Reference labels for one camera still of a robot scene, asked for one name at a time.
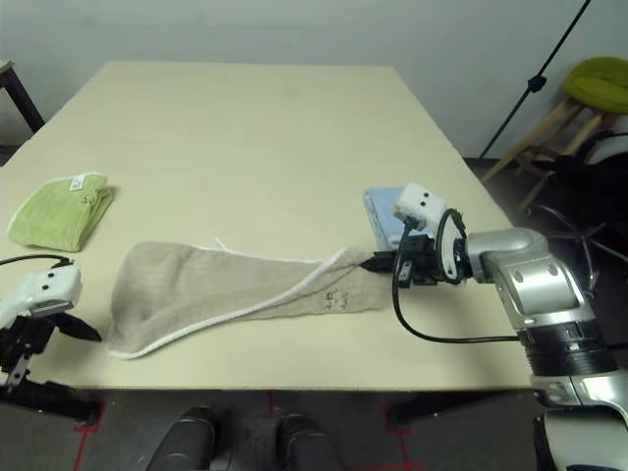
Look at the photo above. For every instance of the wooden stool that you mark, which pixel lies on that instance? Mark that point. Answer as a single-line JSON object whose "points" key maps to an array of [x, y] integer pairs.
{"points": [[530, 138]]}

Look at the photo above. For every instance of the blue folded towel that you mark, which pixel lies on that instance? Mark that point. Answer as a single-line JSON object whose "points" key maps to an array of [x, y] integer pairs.
{"points": [[380, 206]]}

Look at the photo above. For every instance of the green folded towel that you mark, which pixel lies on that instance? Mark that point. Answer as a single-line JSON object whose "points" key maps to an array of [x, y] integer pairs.
{"points": [[54, 216]]}

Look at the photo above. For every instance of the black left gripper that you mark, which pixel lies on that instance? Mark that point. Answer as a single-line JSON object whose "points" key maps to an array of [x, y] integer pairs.
{"points": [[19, 338]]}

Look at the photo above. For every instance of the black stand pole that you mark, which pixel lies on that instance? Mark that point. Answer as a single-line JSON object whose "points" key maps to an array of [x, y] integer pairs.
{"points": [[536, 83]]}

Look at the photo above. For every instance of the black office chair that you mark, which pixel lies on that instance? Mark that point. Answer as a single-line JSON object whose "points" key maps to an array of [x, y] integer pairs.
{"points": [[564, 167]]}

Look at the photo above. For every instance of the green stool cushion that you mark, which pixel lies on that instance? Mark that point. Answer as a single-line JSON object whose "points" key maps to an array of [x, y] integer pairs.
{"points": [[603, 83]]}

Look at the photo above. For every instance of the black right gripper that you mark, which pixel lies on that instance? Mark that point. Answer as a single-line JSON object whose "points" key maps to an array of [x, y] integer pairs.
{"points": [[424, 265]]}

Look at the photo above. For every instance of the robot right leg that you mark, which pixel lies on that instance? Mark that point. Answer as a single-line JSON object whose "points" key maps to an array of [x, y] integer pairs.
{"points": [[306, 441]]}

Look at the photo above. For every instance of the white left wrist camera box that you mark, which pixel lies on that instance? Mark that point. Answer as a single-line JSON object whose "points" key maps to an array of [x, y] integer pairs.
{"points": [[49, 289]]}

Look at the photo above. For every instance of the beige towel with white trim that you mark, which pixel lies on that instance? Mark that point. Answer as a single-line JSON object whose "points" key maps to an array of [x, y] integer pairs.
{"points": [[196, 289]]}

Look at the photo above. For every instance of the black table foot bar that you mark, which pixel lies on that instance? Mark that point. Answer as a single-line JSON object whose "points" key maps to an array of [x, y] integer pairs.
{"points": [[54, 397]]}

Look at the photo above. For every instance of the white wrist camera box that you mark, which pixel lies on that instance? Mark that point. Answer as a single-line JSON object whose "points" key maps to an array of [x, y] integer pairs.
{"points": [[417, 201], [49, 289]]}

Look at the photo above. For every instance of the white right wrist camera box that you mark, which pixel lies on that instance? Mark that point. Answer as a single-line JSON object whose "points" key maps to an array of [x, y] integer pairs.
{"points": [[417, 201]]}

